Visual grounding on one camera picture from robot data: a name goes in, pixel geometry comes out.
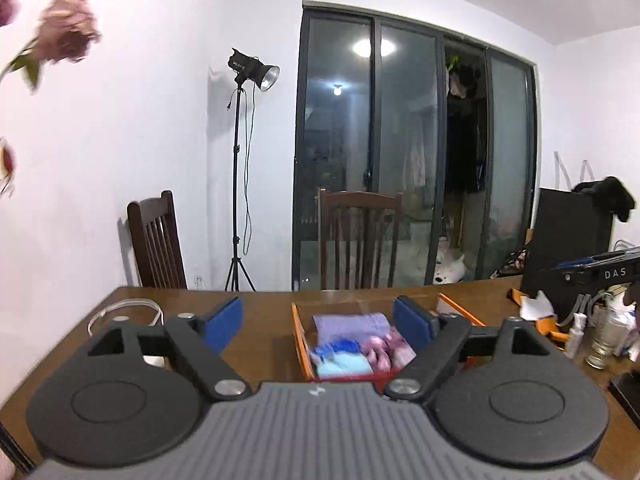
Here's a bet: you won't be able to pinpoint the pink cloth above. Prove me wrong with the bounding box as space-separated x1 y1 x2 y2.
362 337 396 373

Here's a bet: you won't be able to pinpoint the orange and white cloth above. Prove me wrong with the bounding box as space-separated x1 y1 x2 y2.
507 287 568 343

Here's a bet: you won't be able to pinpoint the dark wooden chair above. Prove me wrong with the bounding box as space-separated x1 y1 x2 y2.
317 187 405 291
126 190 188 290

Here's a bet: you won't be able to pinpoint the patterned cloth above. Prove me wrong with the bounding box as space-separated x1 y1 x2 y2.
492 247 528 278

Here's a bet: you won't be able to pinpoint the lavender cloth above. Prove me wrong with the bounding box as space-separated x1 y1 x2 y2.
312 312 393 348

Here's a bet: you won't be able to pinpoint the pink plush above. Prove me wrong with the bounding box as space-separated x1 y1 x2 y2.
390 327 418 368

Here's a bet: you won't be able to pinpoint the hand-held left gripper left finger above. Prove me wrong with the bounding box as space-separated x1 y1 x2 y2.
65 296 253 403

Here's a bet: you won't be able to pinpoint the white cable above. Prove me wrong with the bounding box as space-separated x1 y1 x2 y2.
87 299 165 336

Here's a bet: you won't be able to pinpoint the white tissue pack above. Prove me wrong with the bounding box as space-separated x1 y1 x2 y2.
617 310 640 361

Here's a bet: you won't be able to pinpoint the black box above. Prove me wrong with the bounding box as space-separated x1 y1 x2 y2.
520 187 616 321

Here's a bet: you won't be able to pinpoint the pink artificial flowers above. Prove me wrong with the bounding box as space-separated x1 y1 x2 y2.
0 0 103 196

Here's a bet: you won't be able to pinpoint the black studio light on stand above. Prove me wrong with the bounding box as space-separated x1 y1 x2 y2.
224 47 281 292

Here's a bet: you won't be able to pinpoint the blue and white cloth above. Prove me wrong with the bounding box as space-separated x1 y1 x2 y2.
316 352 373 376

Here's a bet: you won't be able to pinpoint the blue packet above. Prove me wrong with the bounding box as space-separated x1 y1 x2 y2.
309 339 363 363

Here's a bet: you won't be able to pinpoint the clear glass cup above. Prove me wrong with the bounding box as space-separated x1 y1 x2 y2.
586 307 623 370

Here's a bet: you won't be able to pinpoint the black cloth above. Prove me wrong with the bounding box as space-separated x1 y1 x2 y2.
572 176 637 222

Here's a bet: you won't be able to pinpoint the sliding glass door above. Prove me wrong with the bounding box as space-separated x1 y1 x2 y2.
291 1 541 292

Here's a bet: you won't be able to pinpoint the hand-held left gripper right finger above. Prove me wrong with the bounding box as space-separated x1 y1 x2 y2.
385 296 576 403

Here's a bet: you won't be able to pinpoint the pink hanging garment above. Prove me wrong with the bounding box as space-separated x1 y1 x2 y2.
447 67 473 98

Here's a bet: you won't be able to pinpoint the black phone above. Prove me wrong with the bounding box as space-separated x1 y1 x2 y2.
607 375 640 428

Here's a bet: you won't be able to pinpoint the orange red cardboard box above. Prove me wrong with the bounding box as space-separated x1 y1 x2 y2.
291 294 487 393

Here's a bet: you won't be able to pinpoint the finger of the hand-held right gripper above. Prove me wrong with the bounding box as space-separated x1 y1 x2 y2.
549 267 591 286
554 247 640 269

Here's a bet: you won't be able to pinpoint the white spray bottle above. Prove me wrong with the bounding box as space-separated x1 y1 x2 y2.
566 312 587 359

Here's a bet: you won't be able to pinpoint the white dog plush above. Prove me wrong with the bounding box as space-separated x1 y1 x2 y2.
434 252 467 285

